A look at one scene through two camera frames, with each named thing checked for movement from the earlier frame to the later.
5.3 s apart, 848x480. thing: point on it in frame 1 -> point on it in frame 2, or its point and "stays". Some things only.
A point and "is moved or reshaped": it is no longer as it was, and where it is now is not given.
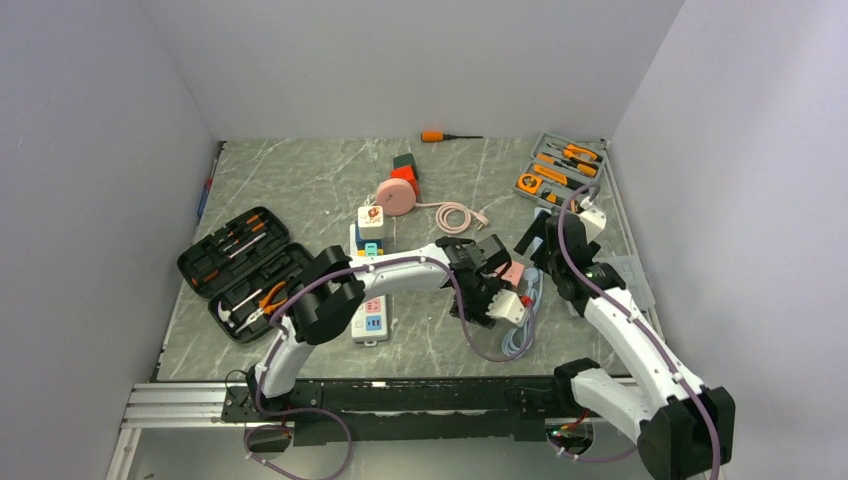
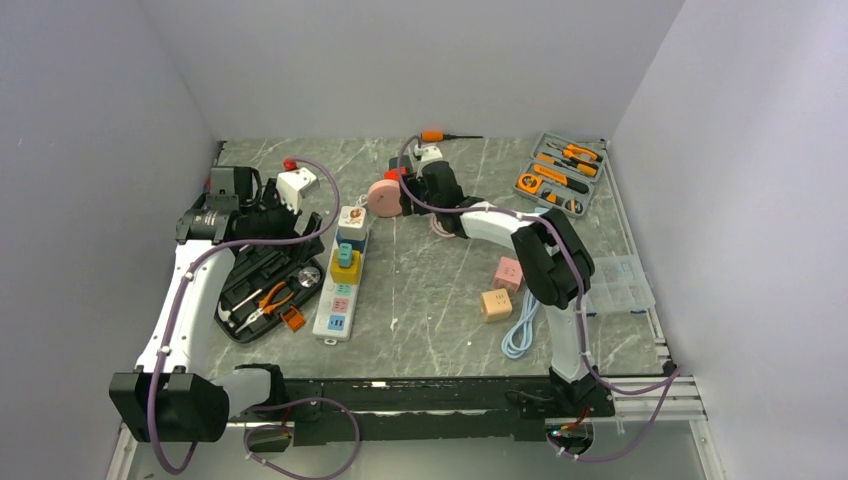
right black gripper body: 542,255 -> 416,187
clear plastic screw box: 627,268 stays
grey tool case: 557,168 stays
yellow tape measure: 529,182 stays
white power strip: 370,323 is moved or reshaped
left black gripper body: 475,301 -> 272,218
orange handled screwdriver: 439,136 stays
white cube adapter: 594,222 -> 428,152
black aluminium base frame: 384,411 stays
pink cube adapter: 514,273 stays
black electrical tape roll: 575,207 stays
